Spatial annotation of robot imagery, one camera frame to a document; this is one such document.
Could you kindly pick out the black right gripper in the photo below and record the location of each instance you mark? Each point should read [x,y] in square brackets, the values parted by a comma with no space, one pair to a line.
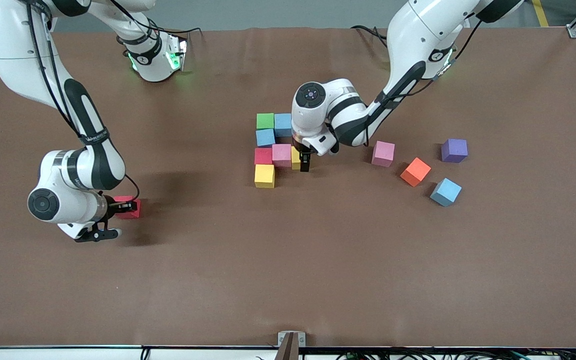
[111,205]

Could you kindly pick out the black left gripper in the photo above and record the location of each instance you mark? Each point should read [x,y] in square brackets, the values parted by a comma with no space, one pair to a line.
[303,155]

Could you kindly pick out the red foam cube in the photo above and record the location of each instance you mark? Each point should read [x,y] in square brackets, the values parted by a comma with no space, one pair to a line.
[130,215]
[263,156]

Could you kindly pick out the yellow foam cube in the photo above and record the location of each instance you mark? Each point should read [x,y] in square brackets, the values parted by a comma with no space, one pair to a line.
[295,159]
[264,176]

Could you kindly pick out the pink foam cube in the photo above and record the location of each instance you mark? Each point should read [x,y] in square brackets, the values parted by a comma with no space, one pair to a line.
[383,153]
[281,155]

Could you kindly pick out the blue foam cube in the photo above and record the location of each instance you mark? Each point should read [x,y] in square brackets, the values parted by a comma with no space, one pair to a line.
[283,125]
[445,192]
[265,137]

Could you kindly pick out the green foam cube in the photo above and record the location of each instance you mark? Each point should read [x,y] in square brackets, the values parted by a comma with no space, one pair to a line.
[265,121]

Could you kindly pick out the orange foam cube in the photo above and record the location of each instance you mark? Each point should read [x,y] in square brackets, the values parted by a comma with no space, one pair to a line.
[415,171]

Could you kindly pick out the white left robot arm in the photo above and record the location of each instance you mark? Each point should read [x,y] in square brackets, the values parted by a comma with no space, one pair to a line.
[418,35]

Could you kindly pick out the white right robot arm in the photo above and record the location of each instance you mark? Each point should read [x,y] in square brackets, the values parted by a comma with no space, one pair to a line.
[13,50]

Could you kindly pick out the brown table mat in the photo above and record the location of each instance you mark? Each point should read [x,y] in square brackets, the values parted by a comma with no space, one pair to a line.
[288,280]

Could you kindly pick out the purple foam cube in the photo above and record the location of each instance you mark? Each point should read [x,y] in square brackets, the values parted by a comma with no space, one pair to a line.
[454,150]

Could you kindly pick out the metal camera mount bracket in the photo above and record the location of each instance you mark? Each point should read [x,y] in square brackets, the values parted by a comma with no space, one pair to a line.
[291,340]

